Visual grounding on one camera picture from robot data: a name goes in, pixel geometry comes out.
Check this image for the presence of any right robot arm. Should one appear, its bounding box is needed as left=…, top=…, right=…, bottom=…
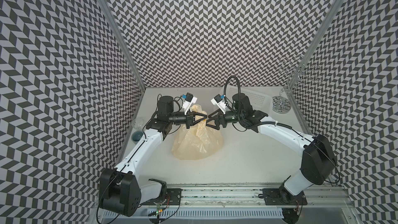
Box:
left=206, top=93, right=337, bottom=205

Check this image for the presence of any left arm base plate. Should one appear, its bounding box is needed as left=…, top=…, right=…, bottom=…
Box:
left=143, top=188, right=182, bottom=206

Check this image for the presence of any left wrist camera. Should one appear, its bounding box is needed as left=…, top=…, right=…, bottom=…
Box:
left=181, top=93, right=198, bottom=115

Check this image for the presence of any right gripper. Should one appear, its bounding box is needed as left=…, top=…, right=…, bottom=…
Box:
left=203, top=108, right=244, bottom=131

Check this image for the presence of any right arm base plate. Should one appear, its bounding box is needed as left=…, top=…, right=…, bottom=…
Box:
left=262, top=188, right=308, bottom=206

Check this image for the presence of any clear glass with teal base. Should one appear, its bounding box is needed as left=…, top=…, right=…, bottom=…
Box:
left=131, top=117, right=144, bottom=142

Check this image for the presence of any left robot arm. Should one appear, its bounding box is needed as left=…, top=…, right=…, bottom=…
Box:
left=98, top=93, right=207, bottom=217

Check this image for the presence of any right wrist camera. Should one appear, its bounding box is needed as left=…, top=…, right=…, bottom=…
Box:
left=211, top=94, right=227, bottom=114

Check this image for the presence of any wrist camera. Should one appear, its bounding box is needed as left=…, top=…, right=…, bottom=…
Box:
left=211, top=94, right=227, bottom=114
left=181, top=93, right=198, bottom=115

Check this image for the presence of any metal wire cup rack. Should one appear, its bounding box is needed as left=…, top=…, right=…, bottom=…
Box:
left=272, top=56, right=322, bottom=114

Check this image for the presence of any aluminium mounting rail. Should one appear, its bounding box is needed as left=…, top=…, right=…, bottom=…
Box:
left=96, top=184, right=353, bottom=208

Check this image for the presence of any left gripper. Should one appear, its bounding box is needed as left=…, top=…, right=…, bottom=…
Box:
left=168, top=108, right=207, bottom=129

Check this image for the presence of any white vent grille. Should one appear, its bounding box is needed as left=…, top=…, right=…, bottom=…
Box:
left=102, top=208, right=284, bottom=220

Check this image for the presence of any banana print plastic bag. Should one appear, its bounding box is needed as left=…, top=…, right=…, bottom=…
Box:
left=171, top=104, right=224, bottom=161

